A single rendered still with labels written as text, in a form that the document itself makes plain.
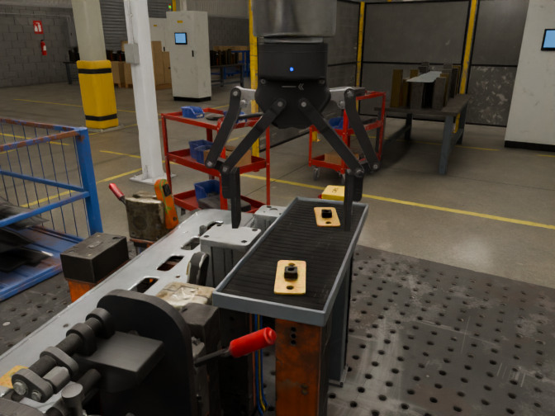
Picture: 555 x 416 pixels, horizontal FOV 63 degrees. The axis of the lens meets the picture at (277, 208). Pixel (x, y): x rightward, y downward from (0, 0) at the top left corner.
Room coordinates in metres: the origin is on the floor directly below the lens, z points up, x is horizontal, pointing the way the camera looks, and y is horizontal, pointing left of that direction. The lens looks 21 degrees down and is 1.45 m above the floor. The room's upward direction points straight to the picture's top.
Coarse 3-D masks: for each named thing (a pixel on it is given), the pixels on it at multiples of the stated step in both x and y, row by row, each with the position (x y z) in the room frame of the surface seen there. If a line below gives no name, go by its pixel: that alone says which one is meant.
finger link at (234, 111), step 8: (232, 88) 0.51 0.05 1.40; (232, 96) 0.51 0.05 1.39; (240, 96) 0.51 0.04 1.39; (232, 104) 0.51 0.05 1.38; (232, 112) 0.51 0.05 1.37; (224, 120) 0.51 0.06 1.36; (232, 120) 0.51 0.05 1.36; (224, 128) 0.51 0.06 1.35; (232, 128) 0.52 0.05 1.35; (216, 136) 0.51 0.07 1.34; (224, 136) 0.51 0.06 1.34; (216, 144) 0.51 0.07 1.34; (224, 144) 0.51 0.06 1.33; (216, 152) 0.51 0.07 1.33; (208, 160) 0.51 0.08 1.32; (216, 160) 0.51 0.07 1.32
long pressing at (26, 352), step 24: (192, 216) 1.13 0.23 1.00; (216, 216) 1.12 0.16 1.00; (168, 240) 0.97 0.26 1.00; (144, 264) 0.85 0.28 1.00; (96, 288) 0.76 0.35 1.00; (120, 288) 0.75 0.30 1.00; (72, 312) 0.67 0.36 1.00; (48, 336) 0.61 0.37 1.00; (0, 360) 0.55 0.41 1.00; (24, 360) 0.55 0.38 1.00; (48, 408) 0.45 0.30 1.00
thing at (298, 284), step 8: (280, 264) 0.54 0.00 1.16; (288, 264) 0.55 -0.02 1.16; (296, 264) 0.54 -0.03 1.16; (304, 264) 0.54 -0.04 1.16; (280, 272) 0.52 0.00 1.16; (288, 272) 0.50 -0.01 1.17; (296, 272) 0.50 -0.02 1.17; (304, 272) 0.52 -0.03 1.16; (280, 280) 0.50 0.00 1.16; (288, 280) 0.50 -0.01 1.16; (296, 280) 0.50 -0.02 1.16; (304, 280) 0.50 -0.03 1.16; (280, 288) 0.48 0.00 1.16; (296, 288) 0.48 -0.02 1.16; (304, 288) 0.48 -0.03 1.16
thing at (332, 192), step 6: (330, 186) 0.90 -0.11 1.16; (336, 186) 0.90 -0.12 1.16; (324, 192) 0.85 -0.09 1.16; (330, 192) 0.85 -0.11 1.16; (336, 192) 0.85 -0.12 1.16; (342, 192) 0.85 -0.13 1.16; (324, 198) 0.84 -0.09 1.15; (330, 198) 0.84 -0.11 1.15; (336, 198) 0.84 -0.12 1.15; (342, 198) 0.83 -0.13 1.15
